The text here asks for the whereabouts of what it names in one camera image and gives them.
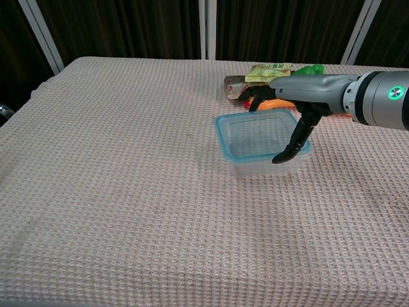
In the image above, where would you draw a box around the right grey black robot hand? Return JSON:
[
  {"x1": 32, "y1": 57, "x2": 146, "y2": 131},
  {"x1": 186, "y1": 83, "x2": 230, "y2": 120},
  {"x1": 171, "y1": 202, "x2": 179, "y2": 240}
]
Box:
[{"x1": 238, "y1": 74, "x2": 360, "y2": 164}]

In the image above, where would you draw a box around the blue container lid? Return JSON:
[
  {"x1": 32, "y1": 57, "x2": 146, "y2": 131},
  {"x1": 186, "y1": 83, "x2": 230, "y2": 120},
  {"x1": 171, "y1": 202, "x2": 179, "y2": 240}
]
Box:
[{"x1": 213, "y1": 108, "x2": 313, "y2": 162}]

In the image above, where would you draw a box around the clear plastic container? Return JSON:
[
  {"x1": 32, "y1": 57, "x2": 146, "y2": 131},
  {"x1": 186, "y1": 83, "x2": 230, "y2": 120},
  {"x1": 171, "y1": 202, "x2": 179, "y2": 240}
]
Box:
[{"x1": 214, "y1": 110, "x2": 313, "y2": 178}]

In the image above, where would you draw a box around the green toy building block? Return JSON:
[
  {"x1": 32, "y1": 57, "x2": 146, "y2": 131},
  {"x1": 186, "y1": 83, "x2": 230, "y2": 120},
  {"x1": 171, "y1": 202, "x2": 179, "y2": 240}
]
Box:
[{"x1": 292, "y1": 63, "x2": 326, "y2": 77}]

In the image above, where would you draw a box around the yellow rubber chicken toy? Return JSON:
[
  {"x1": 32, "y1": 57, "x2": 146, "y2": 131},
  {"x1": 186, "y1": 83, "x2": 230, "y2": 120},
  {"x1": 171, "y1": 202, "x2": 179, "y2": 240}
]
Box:
[{"x1": 242, "y1": 97, "x2": 352, "y2": 118}]

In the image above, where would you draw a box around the light green snack packet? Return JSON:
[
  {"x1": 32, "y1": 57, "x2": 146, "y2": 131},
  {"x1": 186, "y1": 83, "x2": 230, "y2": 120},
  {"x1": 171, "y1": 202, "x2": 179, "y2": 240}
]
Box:
[{"x1": 245, "y1": 63, "x2": 294, "y2": 83}]

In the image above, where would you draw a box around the gold foil snack packet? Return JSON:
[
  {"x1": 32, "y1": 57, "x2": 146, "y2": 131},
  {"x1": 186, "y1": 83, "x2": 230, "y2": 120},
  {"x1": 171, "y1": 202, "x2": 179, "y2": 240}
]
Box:
[{"x1": 223, "y1": 75, "x2": 272, "y2": 100}]

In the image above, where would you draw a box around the dark pleated curtain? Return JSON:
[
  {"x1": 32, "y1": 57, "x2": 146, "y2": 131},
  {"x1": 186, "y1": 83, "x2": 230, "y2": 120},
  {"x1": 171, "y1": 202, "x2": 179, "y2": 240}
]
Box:
[{"x1": 0, "y1": 0, "x2": 409, "y2": 113}]

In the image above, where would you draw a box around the beige waffle-weave tablecloth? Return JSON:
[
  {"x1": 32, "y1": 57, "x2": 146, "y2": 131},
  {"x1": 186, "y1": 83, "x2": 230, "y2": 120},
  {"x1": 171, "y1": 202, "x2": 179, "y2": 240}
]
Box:
[{"x1": 0, "y1": 56, "x2": 409, "y2": 307}]

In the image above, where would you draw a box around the dark rounded glossy object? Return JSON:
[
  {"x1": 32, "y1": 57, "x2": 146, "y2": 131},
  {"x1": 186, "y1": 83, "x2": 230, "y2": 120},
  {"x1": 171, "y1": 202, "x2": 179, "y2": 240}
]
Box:
[{"x1": 0, "y1": 102, "x2": 16, "y2": 127}]

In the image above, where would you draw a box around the white slanted frame post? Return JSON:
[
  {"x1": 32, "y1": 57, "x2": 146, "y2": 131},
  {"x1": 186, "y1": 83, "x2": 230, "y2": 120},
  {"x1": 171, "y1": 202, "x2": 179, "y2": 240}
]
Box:
[
  {"x1": 340, "y1": 0, "x2": 383, "y2": 66},
  {"x1": 17, "y1": 0, "x2": 66, "y2": 76}
]

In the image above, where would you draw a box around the white upright frame post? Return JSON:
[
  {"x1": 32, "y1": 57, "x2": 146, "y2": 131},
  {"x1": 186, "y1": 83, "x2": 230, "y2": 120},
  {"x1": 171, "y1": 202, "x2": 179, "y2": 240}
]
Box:
[{"x1": 197, "y1": 0, "x2": 217, "y2": 61}]

